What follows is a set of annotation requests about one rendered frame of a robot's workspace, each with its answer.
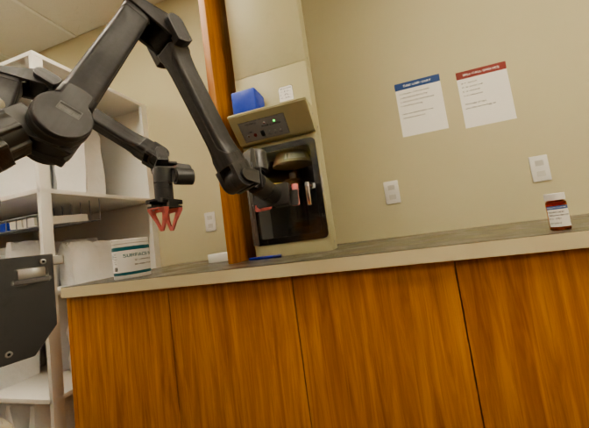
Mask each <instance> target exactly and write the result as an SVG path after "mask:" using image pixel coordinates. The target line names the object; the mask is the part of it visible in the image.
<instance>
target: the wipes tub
mask: <svg viewBox="0 0 589 428"><path fill-rule="evenodd" d="M111 253H112V263H113V273H114V280H115V281H118V280H125V279H131V278H137V277H141V276H146V275H150V274H151V261H150V250H149V241H148V238H147V237H143V238H132V239H119V240H113V241H111Z"/></svg>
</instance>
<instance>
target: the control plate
mask: <svg viewBox="0 0 589 428"><path fill-rule="evenodd" d="M273 119H275V122H273ZM263 122H265V124H264V125H263ZM238 127H239V129H240V131H241V133H242V135H243V137H244V139H245V142H246V143H249V142H253V141H256V140H260V139H267V138H271V137H274V136H279V135H282V134H286V133H290V131H289V129H288V126H287V121H286V119H285V116H284V113H283V112H282V113H279V114H275V115H272V116H268V117H264V118H259V119H255V120H252V121H248V122H244V123H241V124H238ZM280 127H281V129H280ZM274 129H276V131H275V130H274ZM263 130H264V132H265V134H266V136H262V135H261V133H260V131H263ZM268 131H270V132H268ZM254 133H257V137H254ZM248 135H249V136H250V138H248V137H247V136H248Z"/></svg>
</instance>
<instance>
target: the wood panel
mask: <svg viewBox="0 0 589 428"><path fill-rule="evenodd" d="M198 4H199V12H200V20H201V28H202V43H203V50H204V58H205V65H206V73H207V81H208V88H209V95H210V97H211V99H212V101H213V103H214V105H215V106H216V109H217V111H218V113H219V115H220V117H221V119H222V120H223V122H224V125H225V127H226V129H227V131H228V133H229V134H230V136H231V138H232V140H233V141H234V143H235V144H236V146H237V147H238V149H240V151H241V152H242V153H243V152H244V150H243V147H241V146H240V145H239V143H238V140H237V138H236V136H235V134H234V132H233V130H232V129H231V125H230V123H229V121H228V119H227V117H228V116H232V115H233V108H232V101H231V94H232V93H236V86H235V79H234V72H233V65H232V58H231V44H230V37H229V30H228V22H227V15H226V8H225V1H224V0H198ZM219 187H220V194H221V202H222V210H223V217H224V232H225V239H226V247H227V254H228V262H229V264H234V263H238V262H241V261H244V260H249V258H253V257H257V256H256V249H255V246H253V239H252V226H251V219H250V211H249V209H250V208H249V204H248V197H247V191H246V192H244V193H242V194H240V195H239V194H235V195H230V194H228V193H226V192H225V191H224V190H223V188H222V186H221V184H220V182H219Z"/></svg>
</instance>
